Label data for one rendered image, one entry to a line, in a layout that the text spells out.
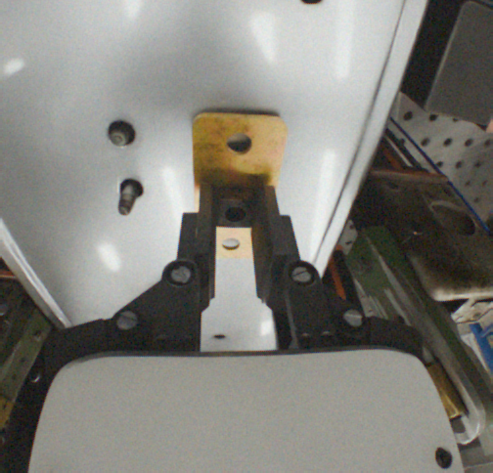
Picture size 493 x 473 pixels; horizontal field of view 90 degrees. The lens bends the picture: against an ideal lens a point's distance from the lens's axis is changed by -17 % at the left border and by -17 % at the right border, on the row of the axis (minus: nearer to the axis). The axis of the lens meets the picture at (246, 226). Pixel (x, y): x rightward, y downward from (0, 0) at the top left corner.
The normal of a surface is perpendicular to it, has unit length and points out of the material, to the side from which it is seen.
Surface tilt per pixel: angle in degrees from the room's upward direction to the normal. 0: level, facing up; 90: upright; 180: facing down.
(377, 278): 78
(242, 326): 0
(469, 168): 0
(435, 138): 0
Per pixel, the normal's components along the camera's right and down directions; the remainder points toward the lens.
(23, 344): 0.98, 0.17
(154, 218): 0.07, 0.70
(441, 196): 0.09, -0.71
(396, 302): -0.96, 0.13
